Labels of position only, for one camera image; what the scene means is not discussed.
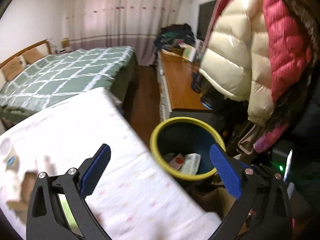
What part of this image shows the pink striped curtain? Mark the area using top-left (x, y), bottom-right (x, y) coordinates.
top-left (63, 0), bottom-right (181, 66)

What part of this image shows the left brown pillow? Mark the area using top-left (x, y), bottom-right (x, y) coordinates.
top-left (1, 57), bottom-right (24, 81)

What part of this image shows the white floral tablecloth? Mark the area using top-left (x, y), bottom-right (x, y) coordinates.
top-left (1, 88), bottom-right (221, 239)

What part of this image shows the white bubble wrap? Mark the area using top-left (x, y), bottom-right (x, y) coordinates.
top-left (179, 153), bottom-right (201, 175)

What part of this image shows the bed with green plaid duvet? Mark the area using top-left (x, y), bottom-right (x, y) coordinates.
top-left (1, 46), bottom-right (137, 122)

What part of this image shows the pink milk carton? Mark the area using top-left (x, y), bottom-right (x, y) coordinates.
top-left (168, 154), bottom-right (184, 170)

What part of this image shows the tissue box on far nightstand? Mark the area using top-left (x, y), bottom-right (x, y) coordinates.
top-left (61, 38), bottom-right (70, 49)

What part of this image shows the right brown pillow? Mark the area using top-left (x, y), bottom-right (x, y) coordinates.
top-left (22, 48), bottom-right (46, 64)

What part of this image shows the yellow rim trash bin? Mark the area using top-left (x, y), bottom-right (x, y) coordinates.
top-left (150, 116), bottom-right (226, 181)

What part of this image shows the wooden headboard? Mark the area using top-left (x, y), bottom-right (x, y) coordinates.
top-left (0, 40), bottom-right (52, 68)

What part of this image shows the brown pillow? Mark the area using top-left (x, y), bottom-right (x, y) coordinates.
top-left (1, 57), bottom-right (24, 81)
top-left (22, 48), bottom-right (46, 64)

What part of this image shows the wooden desk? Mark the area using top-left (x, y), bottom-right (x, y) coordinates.
top-left (157, 50), bottom-right (214, 123)

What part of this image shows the pink floral garment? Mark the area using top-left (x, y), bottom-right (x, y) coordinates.
top-left (237, 123), bottom-right (289, 155)

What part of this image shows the black television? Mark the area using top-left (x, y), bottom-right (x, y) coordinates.
top-left (197, 0), bottom-right (217, 41)

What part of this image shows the cream puffer jacket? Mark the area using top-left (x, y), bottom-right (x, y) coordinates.
top-left (200, 0), bottom-right (274, 126)

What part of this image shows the red dotted jacket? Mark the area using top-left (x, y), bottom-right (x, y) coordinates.
top-left (213, 0), bottom-right (312, 104)

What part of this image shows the dark clothes pile on desk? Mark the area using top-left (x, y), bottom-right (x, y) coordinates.
top-left (153, 23), bottom-right (195, 56)

